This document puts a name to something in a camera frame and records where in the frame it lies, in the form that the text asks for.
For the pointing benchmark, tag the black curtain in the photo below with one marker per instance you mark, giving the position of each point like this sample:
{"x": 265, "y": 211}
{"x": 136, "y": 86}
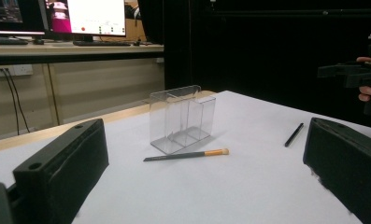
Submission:
{"x": 267, "y": 46}

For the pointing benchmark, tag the black pen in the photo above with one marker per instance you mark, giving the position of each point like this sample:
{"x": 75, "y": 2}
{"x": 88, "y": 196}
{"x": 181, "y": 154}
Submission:
{"x": 294, "y": 135}

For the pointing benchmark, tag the makeup brush with orange ferrule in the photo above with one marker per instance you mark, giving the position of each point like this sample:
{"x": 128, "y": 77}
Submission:
{"x": 186, "y": 155}

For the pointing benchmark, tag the beige office desk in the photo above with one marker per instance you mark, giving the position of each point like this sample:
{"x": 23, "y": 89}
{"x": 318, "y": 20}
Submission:
{"x": 80, "y": 51}

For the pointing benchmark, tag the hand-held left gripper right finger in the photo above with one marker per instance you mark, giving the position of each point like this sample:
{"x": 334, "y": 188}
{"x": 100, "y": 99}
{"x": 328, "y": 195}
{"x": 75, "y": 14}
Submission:
{"x": 351, "y": 168}

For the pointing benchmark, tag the white table cover sheet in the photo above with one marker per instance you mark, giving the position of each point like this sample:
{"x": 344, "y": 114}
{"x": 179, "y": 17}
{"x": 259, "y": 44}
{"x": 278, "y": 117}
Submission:
{"x": 236, "y": 189}

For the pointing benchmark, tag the clear acrylic organizer box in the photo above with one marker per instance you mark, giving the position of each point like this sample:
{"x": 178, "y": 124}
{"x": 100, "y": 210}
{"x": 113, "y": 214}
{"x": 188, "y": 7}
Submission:
{"x": 177, "y": 121}

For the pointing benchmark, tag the white wall socket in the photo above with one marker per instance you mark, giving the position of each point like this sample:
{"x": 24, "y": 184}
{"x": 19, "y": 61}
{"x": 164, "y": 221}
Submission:
{"x": 21, "y": 70}

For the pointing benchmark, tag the white-screen computer monitor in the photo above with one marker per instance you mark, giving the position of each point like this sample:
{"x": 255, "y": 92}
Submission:
{"x": 92, "y": 15}

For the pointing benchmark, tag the dark-screen computer monitor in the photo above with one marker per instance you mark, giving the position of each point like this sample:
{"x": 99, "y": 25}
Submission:
{"x": 5, "y": 15}

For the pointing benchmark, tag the black keyboard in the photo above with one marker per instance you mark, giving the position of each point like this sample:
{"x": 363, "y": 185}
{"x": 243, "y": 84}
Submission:
{"x": 102, "y": 43}
{"x": 5, "y": 41}

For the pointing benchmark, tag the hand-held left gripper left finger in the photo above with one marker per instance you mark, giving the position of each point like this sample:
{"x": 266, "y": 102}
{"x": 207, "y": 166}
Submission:
{"x": 61, "y": 174}

